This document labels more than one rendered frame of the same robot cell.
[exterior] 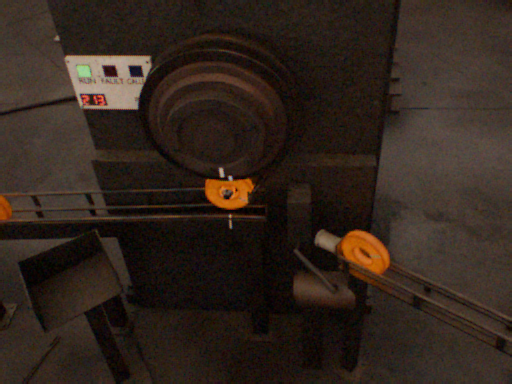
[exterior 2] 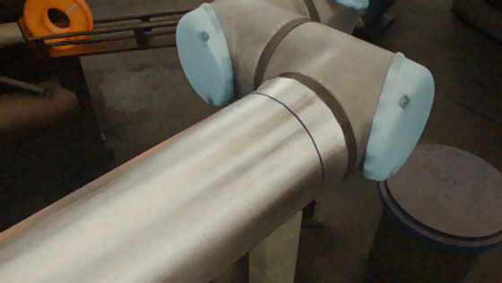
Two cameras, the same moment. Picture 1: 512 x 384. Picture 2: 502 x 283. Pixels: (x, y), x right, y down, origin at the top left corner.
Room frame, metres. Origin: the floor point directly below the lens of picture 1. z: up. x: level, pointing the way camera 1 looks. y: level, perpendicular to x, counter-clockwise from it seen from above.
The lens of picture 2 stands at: (0.11, -0.02, 1.14)
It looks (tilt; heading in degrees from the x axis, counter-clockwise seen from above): 41 degrees down; 317
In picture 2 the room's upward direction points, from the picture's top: straight up
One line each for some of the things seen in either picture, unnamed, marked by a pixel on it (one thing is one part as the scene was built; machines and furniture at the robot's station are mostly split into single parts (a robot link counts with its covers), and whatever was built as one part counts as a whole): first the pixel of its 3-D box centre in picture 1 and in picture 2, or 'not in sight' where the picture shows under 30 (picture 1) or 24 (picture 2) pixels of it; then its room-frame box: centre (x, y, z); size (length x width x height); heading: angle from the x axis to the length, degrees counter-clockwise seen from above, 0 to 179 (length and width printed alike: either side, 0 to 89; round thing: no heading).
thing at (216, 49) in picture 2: not in sight; (251, 44); (0.38, -0.27, 0.94); 0.12 x 0.12 x 0.09; 89
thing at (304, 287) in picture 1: (323, 321); (58, 163); (1.17, -0.22, 0.27); 0.22 x 0.13 x 0.53; 82
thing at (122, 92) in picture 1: (114, 83); not in sight; (1.51, 0.40, 1.15); 0.26 x 0.02 x 0.18; 82
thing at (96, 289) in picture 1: (93, 328); not in sight; (1.16, 0.61, 0.36); 0.26 x 0.20 x 0.72; 117
